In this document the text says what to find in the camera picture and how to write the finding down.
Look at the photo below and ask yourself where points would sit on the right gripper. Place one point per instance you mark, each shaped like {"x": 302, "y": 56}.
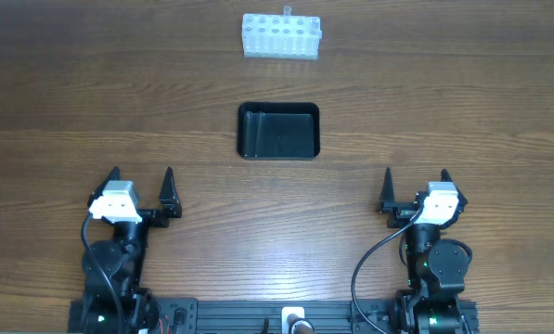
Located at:
{"x": 402, "y": 214}

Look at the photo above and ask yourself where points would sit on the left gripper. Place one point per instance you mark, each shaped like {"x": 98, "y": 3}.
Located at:
{"x": 153, "y": 217}

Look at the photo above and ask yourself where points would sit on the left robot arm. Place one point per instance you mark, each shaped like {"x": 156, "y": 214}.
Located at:
{"x": 119, "y": 264}

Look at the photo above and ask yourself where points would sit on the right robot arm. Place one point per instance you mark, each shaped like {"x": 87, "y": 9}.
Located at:
{"x": 436, "y": 269}

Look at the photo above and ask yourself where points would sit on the clear test tube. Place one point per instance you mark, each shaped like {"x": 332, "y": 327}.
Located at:
{"x": 286, "y": 10}
{"x": 259, "y": 132}

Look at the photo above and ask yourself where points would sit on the black tray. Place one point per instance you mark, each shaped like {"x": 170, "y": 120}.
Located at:
{"x": 295, "y": 134}

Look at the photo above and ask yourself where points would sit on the white test tube rack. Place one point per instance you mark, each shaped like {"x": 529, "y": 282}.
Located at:
{"x": 281, "y": 41}

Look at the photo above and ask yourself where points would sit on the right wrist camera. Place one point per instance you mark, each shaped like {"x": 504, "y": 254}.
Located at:
{"x": 439, "y": 204}

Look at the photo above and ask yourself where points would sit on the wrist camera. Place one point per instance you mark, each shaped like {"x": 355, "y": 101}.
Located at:
{"x": 115, "y": 202}
{"x": 439, "y": 204}

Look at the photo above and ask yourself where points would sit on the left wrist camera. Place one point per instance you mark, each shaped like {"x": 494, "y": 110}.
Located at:
{"x": 115, "y": 202}

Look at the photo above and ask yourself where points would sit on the mounting rail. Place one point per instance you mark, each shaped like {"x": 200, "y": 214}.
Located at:
{"x": 248, "y": 317}

